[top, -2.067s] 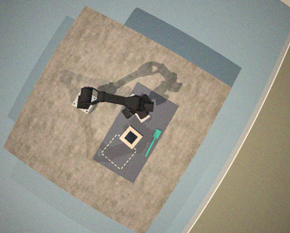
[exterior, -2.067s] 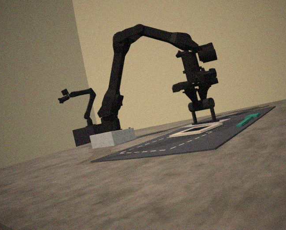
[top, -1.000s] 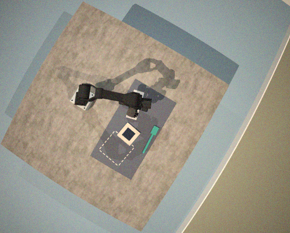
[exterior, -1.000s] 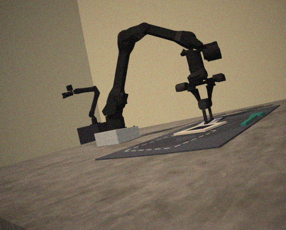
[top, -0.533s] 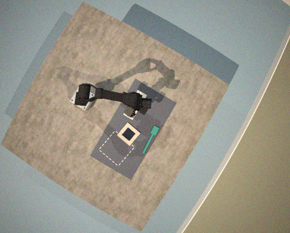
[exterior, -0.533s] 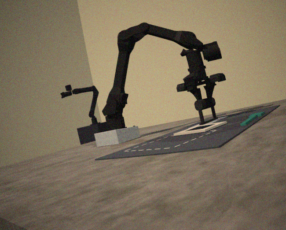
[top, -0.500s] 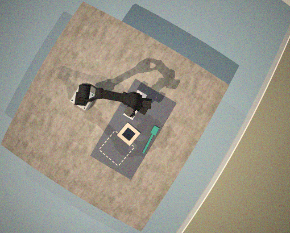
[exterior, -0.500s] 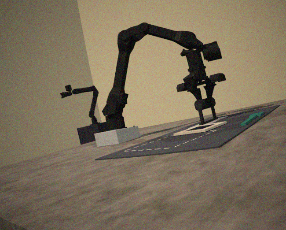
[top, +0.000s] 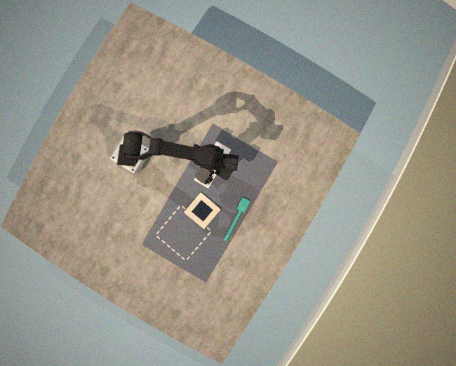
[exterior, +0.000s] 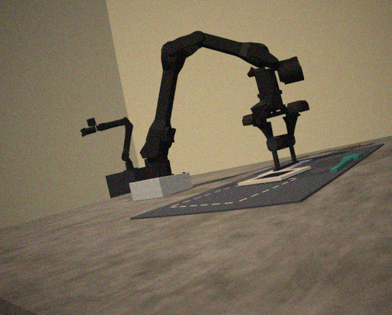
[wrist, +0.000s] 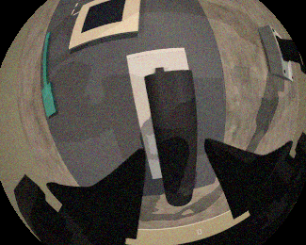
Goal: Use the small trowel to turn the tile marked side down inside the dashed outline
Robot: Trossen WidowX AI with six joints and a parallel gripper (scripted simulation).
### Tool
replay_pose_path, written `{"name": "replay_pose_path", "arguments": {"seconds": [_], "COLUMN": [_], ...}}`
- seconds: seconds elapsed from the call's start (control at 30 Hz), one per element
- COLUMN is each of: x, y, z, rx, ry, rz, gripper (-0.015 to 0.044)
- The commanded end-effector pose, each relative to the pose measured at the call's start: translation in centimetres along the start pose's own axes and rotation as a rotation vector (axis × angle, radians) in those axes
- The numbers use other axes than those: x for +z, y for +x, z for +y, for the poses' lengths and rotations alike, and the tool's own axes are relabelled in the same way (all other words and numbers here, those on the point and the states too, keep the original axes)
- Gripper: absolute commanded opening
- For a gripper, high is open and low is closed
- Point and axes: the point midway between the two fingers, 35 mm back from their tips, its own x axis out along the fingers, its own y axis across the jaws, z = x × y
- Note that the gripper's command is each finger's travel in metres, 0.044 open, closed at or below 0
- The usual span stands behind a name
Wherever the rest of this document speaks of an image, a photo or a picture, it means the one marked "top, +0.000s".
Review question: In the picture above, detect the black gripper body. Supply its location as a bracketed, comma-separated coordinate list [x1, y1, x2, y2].
[193, 144, 233, 180]

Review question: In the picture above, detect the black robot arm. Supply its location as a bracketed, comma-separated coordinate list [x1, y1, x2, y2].
[117, 131, 239, 185]

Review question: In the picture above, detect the beige square tile with dark square marking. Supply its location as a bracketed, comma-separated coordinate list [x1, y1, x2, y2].
[184, 193, 221, 229]

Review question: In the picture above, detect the grey rectangular mat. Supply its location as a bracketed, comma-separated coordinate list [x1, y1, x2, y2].
[143, 125, 277, 282]

